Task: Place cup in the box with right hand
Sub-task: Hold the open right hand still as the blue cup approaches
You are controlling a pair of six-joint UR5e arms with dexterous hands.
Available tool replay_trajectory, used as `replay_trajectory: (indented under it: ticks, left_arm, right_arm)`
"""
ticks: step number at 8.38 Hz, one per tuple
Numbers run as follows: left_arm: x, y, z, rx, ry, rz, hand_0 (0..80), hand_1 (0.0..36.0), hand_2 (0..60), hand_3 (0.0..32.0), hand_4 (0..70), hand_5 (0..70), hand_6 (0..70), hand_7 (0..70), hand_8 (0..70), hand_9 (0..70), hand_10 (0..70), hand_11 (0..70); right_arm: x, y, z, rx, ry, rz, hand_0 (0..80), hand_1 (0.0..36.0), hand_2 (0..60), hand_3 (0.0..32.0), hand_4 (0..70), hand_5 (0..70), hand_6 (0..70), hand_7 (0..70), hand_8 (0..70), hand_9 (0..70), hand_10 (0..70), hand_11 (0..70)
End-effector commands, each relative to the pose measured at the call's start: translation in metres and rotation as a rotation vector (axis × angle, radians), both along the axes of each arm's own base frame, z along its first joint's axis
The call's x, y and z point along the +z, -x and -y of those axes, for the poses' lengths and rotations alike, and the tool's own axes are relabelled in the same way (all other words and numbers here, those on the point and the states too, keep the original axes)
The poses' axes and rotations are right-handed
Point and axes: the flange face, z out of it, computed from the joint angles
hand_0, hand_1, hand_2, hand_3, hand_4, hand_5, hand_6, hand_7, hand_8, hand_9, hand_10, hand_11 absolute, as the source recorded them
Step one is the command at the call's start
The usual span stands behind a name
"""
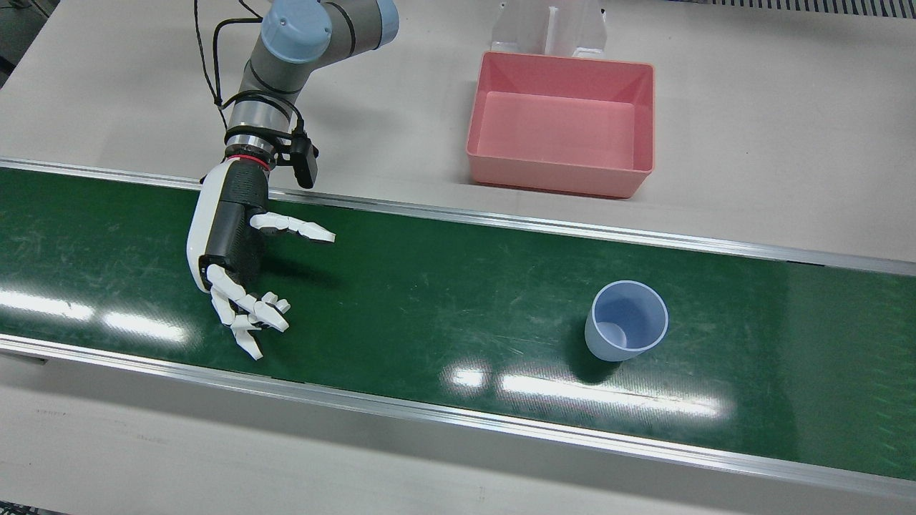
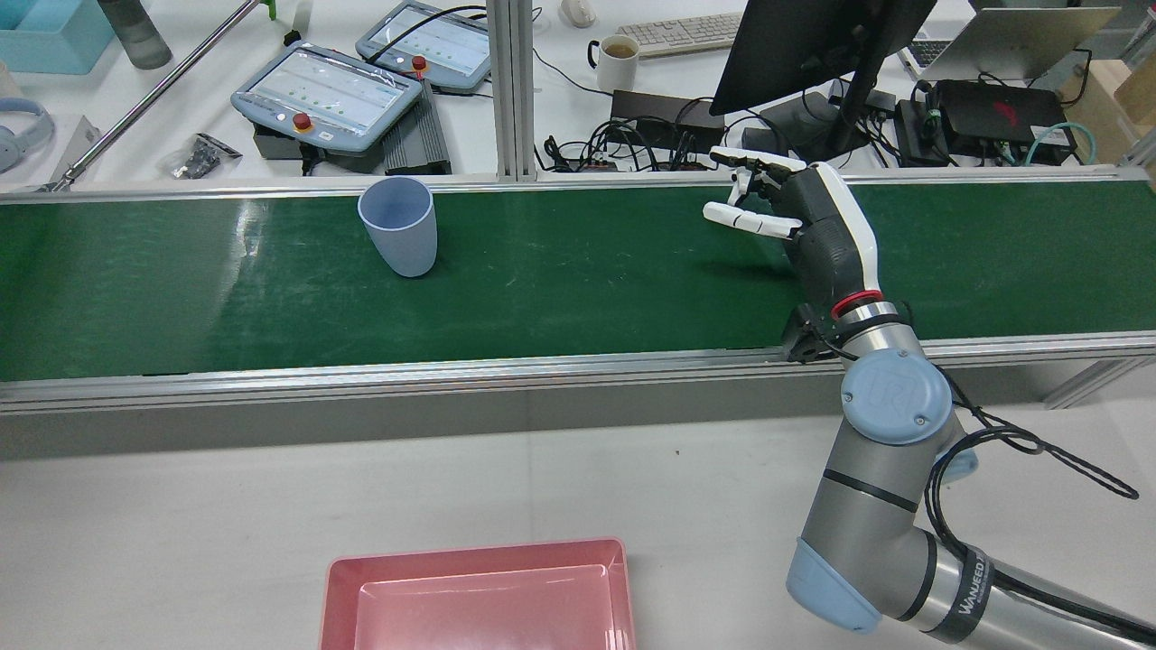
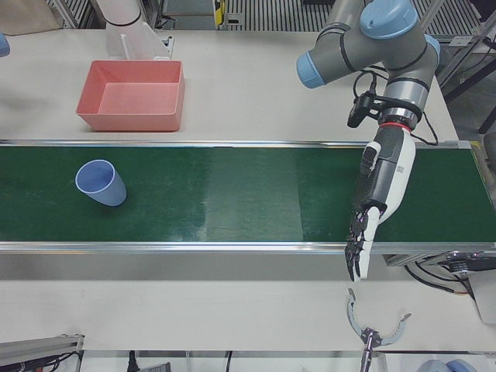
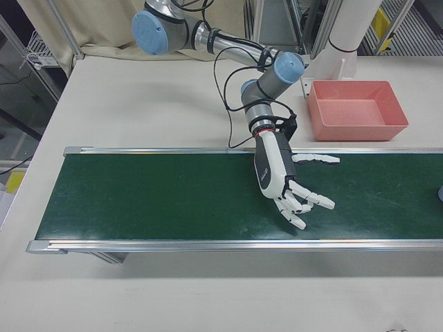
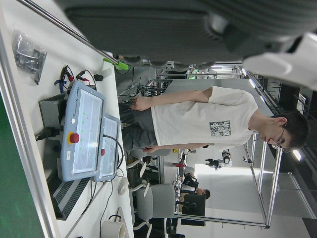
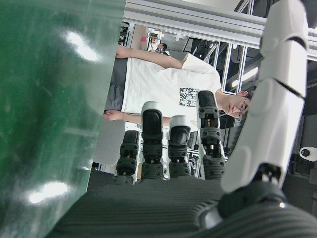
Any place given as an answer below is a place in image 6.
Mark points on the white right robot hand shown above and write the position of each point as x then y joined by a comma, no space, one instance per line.
153,210

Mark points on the person in white t-shirt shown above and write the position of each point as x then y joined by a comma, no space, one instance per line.
161,84

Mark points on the green belt conveyor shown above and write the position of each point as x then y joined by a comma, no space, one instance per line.
49,99

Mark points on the background seated person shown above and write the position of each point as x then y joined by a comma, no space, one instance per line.
161,47

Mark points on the white security camera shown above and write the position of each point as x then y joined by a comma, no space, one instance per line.
308,152

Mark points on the aluminium frame beam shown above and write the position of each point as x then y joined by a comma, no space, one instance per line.
188,22

